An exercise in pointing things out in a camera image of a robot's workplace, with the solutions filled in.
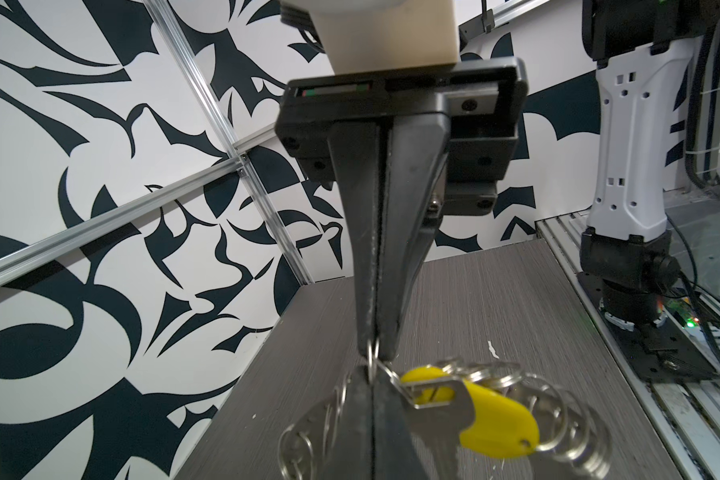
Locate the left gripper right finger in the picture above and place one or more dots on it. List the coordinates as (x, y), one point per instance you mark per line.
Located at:
(393, 454)

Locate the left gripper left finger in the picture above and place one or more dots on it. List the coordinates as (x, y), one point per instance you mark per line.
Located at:
(351, 456)

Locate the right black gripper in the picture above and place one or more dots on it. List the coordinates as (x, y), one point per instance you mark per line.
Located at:
(385, 195)

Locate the yellow key tag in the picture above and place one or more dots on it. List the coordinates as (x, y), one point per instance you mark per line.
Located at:
(450, 411)

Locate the metal disc with key rings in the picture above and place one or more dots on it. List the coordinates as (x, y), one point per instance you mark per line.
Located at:
(575, 442)

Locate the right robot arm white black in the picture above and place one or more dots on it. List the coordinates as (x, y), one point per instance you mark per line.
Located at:
(640, 49)

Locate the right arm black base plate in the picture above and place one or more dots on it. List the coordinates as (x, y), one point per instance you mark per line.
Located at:
(663, 354)

